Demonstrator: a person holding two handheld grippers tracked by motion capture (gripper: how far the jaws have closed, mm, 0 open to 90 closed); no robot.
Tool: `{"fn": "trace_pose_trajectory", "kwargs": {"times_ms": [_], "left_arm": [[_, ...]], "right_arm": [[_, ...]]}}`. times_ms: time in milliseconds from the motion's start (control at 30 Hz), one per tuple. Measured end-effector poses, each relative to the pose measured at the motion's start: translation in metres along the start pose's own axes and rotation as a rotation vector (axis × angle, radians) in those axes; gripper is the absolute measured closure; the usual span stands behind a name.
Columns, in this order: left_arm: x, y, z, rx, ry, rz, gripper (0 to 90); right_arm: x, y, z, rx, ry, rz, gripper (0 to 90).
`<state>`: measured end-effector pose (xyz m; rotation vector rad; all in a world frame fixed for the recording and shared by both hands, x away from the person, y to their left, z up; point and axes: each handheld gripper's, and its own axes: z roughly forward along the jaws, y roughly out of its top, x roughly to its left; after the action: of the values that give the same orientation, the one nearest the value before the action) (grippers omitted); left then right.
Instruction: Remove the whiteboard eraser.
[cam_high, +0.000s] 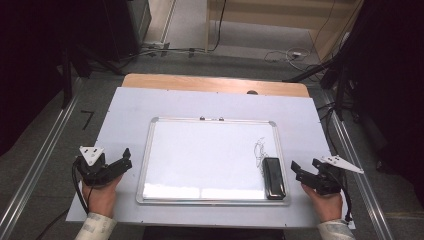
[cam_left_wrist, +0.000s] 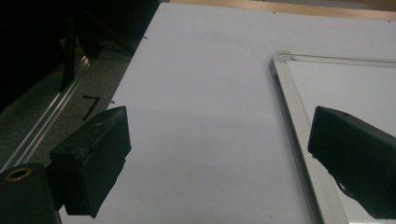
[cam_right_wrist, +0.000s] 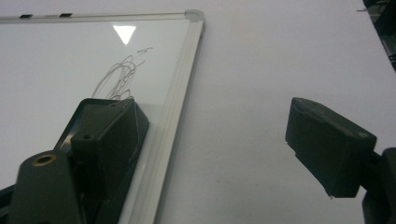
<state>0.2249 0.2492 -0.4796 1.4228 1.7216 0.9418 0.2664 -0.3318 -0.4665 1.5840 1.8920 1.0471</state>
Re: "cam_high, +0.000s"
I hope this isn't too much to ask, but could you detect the black whiteboard eraser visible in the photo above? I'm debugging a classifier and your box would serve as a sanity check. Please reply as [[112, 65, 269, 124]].
[[262, 157, 287, 201]]

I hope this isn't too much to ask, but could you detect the white floor cable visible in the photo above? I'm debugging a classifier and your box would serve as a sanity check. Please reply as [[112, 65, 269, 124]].
[[264, 47, 312, 65]]

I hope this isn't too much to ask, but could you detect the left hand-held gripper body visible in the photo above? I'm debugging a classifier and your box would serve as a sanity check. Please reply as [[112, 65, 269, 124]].
[[75, 145, 116, 187]]

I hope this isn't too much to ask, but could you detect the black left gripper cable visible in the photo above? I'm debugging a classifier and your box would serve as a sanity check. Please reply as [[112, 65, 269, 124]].
[[71, 159, 91, 215]]

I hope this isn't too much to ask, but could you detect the grey power strip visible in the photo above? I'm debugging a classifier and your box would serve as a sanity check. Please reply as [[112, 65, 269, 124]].
[[142, 41, 171, 52]]

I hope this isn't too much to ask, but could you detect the black hanging cable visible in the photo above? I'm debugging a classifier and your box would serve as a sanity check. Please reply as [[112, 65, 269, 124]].
[[209, 0, 228, 53]]

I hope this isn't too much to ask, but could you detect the dark curtain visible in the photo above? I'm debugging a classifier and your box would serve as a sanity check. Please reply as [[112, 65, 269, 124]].
[[343, 0, 424, 208], [0, 0, 108, 158]]

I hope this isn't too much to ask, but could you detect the dark cabinet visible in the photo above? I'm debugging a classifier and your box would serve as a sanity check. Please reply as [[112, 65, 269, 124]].
[[99, 0, 153, 63]]

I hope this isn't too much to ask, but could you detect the black metal stand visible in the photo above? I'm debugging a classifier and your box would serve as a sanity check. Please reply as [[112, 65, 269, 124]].
[[334, 64, 348, 122], [60, 49, 74, 110]]

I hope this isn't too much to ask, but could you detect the person's right hand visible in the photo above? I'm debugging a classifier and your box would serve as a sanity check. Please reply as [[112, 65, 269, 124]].
[[301, 183, 344, 223]]

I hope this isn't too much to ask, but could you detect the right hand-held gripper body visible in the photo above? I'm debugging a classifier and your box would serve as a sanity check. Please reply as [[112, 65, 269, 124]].
[[311, 155, 365, 196]]

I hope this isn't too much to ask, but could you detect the wooden board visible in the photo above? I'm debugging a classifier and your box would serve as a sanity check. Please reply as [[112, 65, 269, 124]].
[[121, 73, 311, 98]]

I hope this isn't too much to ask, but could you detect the person's left hand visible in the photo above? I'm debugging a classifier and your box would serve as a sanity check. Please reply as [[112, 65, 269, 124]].
[[81, 174, 123, 219]]

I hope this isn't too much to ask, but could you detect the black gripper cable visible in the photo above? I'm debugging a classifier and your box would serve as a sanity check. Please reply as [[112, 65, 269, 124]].
[[71, 159, 91, 215], [336, 179, 354, 224]]

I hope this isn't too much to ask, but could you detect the silver framed whiteboard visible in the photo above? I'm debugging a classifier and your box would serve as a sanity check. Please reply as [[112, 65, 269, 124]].
[[135, 116, 290, 206]]

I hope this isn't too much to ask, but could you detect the aluminium floor rail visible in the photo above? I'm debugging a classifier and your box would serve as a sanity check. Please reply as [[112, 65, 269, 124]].
[[0, 94, 80, 236], [328, 106, 395, 240]]

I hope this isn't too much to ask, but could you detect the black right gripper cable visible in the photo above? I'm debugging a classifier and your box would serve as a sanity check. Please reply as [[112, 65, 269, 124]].
[[336, 179, 354, 224]]

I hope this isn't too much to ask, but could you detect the large white table sheet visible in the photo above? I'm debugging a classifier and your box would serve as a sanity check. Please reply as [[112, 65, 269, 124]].
[[65, 87, 356, 230]]

